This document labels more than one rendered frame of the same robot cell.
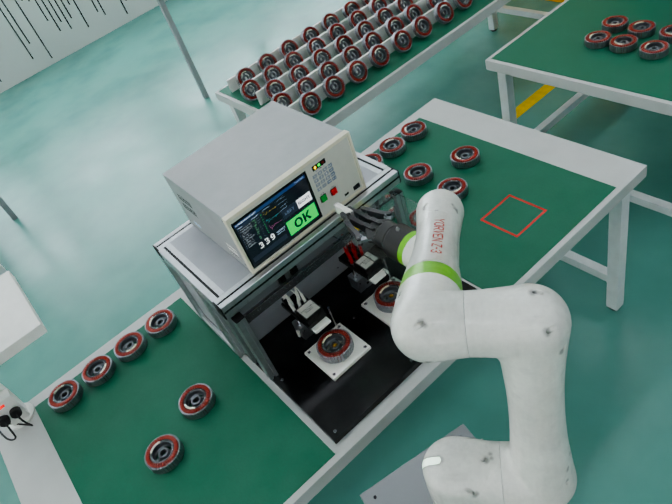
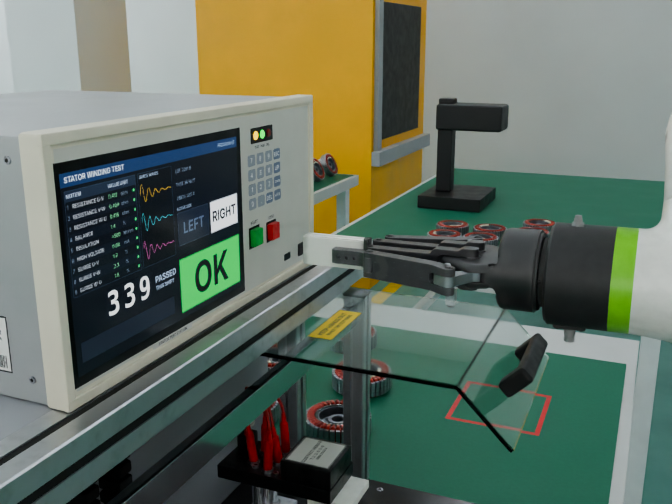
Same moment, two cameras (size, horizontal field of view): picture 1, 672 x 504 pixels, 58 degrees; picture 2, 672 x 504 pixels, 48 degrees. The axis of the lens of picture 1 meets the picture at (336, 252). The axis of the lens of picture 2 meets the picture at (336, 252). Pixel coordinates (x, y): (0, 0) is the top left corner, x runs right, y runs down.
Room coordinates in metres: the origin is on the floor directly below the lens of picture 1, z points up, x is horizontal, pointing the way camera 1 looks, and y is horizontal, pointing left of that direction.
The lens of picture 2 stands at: (0.78, 0.43, 1.38)
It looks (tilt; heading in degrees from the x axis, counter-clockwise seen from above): 15 degrees down; 318
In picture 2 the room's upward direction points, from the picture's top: straight up
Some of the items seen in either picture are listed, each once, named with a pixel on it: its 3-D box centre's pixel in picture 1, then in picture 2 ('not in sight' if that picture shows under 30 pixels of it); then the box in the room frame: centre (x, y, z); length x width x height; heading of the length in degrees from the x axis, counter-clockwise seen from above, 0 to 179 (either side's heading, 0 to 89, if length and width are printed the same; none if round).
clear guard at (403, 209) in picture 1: (386, 231); (391, 351); (1.35, -0.16, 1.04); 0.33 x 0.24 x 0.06; 25
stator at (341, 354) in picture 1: (335, 345); not in sight; (1.21, 0.11, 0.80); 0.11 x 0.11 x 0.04
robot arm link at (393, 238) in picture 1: (402, 244); (576, 279); (1.12, -0.16, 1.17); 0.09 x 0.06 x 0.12; 116
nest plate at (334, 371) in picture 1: (337, 350); not in sight; (1.21, 0.11, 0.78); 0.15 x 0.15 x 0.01; 25
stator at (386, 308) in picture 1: (391, 296); not in sight; (1.31, -0.11, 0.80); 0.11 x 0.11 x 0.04
